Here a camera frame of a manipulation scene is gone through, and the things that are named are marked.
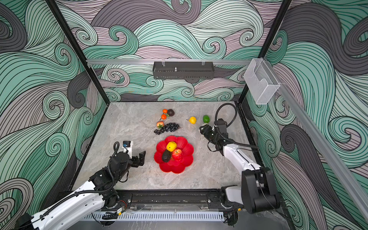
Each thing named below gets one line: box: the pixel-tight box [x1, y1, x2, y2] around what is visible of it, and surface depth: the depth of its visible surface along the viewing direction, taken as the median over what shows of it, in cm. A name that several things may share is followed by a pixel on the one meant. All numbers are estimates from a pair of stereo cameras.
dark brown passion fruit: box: [167, 108, 175, 117], surface depth 111 cm
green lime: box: [202, 115, 211, 124], surface depth 108 cm
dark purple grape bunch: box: [153, 122, 181, 136], surface depth 102 cm
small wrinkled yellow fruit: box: [185, 116, 197, 125], surface depth 107 cm
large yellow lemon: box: [166, 140, 177, 152], surface depth 89 cm
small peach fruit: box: [156, 120, 165, 129], surface depth 103 cm
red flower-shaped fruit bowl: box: [153, 135, 195, 174], surface depth 88 cm
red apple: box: [171, 148, 183, 161], surface depth 86 cm
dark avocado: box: [161, 149, 172, 163], surface depth 87 cm
